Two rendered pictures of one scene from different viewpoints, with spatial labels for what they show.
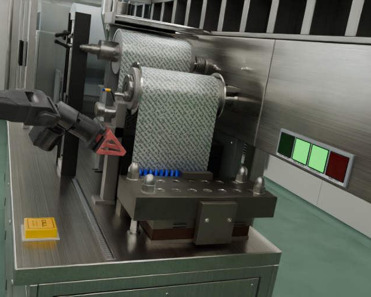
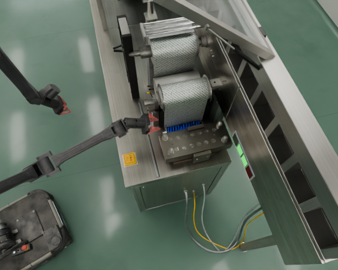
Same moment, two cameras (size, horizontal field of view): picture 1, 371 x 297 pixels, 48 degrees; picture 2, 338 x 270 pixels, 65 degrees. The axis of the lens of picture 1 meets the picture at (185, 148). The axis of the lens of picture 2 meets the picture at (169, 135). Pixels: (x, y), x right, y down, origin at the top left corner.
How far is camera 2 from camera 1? 1.09 m
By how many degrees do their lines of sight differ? 51
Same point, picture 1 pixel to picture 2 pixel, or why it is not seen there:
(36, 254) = (131, 177)
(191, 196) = (190, 152)
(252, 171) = not seen: hidden behind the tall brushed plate
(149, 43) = (169, 50)
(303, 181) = not seen: outside the picture
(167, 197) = (178, 156)
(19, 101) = (109, 136)
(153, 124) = (173, 113)
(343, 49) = (261, 137)
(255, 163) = not seen: hidden behind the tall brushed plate
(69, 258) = (142, 178)
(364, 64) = (265, 154)
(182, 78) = (186, 93)
